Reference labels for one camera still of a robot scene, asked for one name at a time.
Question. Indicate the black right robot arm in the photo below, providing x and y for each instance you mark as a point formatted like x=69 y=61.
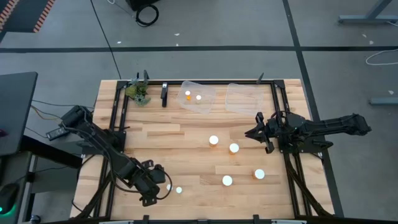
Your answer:
x=335 y=124

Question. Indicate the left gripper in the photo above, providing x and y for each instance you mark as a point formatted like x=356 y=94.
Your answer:
x=146 y=183

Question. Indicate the black desk crossbeam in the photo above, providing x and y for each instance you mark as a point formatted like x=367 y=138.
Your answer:
x=49 y=152

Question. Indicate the white light strip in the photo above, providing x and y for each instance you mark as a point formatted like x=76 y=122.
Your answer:
x=115 y=222
x=287 y=222

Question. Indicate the clear plastic bin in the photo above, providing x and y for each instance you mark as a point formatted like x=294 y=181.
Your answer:
x=205 y=104
x=244 y=99

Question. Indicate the black mat striped edge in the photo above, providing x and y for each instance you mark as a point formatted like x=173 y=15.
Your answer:
x=25 y=15

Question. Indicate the black table-level camera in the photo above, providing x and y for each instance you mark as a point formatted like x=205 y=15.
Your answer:
x=201 y=221

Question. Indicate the black metal table frame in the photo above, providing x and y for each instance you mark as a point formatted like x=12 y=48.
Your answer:
x=279 y=83

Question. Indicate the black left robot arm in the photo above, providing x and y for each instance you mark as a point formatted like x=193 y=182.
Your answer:
x=93 y=133

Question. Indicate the black power adapter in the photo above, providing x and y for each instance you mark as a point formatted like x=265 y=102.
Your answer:
x=56 y=133

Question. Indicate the grey desk leg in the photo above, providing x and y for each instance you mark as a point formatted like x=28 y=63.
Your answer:
x=367 y=19

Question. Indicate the black desk top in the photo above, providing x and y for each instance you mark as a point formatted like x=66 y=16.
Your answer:
x=15 y=109

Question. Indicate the white ping pong ball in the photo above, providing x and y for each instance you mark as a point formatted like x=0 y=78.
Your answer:
x=259 y=174

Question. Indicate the green artificial plant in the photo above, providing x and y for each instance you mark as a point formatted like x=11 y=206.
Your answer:
x=138 y=93

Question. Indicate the black box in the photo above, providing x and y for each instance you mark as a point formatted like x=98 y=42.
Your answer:
x=140 y=3

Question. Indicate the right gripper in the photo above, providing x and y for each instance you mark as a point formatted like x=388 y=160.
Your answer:
x=270 y=130

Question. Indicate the black computer mouse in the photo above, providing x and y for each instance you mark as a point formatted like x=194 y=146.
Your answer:
x=7 y=196

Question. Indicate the grey desk foot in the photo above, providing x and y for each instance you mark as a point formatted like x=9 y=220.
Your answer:
x=384 y=101

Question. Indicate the caster wheel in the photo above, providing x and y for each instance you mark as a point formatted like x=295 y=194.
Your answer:
x=35 y=220

